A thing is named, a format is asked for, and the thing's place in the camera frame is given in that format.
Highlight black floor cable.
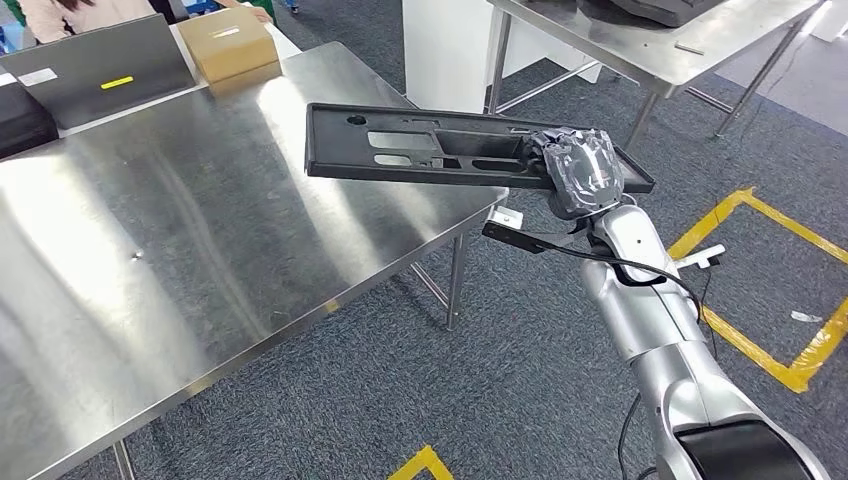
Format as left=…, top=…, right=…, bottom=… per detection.
left=698, top=264, right=722, bottom=362

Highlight white cabinet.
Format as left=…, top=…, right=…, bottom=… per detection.
left=402, top=0, right=603, bottom=115

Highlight black hard case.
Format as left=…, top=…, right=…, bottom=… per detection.
left=0, top=82, right=61, bottom=162

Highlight brown cardboard box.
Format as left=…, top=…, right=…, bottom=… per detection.
left=176, top=6, right=282, bottom=85

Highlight grey hard case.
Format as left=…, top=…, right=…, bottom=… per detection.
left=0, top=13, right=197, bottom=131

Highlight steel workbench table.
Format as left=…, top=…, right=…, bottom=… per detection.
left=0, top=41, right=511, bottom=480
left=486, top=0, right=824, bottom=152

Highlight dark bulky object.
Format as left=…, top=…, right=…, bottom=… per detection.
left=574, top=0, right=731, bottom=30

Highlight yellow floor tape square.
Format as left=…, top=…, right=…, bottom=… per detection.
left=667, top=187, right=848, bottom=394
left=387, top=445, right=456, bottom=480

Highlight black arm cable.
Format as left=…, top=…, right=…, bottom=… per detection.
left=551, top=241, right=705, bottom=480

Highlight person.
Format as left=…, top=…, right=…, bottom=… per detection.
left=16, top=0, right=276, bottom=45

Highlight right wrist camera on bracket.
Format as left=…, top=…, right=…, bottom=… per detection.
left=481, top=205, right=598, bottom=257

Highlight long black plastic part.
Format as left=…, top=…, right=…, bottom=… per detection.
left=304, top=102, right=656, bottom=195

